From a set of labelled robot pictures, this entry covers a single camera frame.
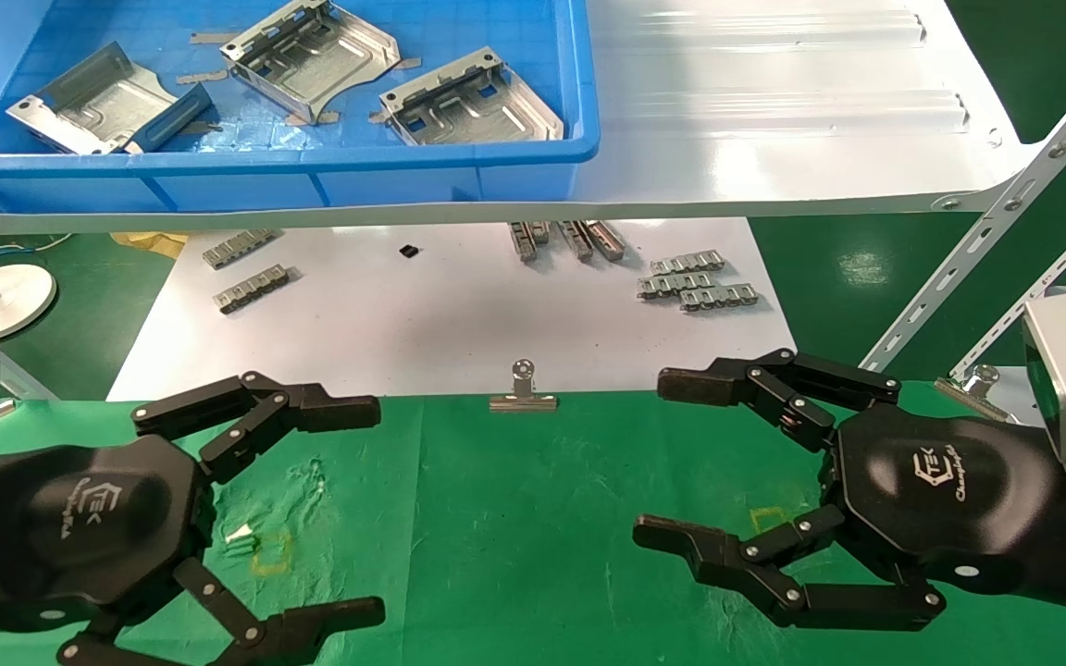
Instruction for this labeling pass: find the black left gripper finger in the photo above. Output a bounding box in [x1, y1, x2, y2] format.
[56, 558, 387, 666]
[132, 371, 382, 485]

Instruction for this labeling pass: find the white slotted angle bar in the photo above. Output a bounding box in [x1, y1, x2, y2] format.
[861, 69, 1066, 373]
[948, 192, 1066, 378]

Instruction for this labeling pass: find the silver binder clip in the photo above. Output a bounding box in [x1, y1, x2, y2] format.
[935, 364, 1017, 423]
[489, 359, 560, 413]

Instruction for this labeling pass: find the yellow crumpled bag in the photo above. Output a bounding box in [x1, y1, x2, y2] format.
[110, 231, 191, 259]

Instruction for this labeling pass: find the white board sheet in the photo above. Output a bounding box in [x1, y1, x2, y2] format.
[107, 217, 799, 401]

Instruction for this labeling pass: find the blue plastic bin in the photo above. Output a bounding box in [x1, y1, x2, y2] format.
[0, 0, 601, 216]

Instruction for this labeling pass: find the bent sheet metal part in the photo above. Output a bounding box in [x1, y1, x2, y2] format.
[219, 0, 403, 126]
[378, 46, 565, 147]
[6, 42, 216, 156]

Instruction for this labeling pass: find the white metal shelf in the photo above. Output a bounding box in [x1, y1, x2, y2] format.
[0, 0, 1045, 236]

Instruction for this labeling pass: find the green table cloth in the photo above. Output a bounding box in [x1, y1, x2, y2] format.
[0, 379, 1066, 666]

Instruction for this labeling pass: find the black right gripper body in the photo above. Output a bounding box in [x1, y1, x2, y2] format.
[831, 403, 1063, 595]

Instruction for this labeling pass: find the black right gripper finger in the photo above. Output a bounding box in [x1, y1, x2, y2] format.
[658, 349, 902, 455]
[633, 504, 947, 633]

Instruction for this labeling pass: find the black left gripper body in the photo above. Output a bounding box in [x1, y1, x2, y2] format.
[0, 433, 217, 641]

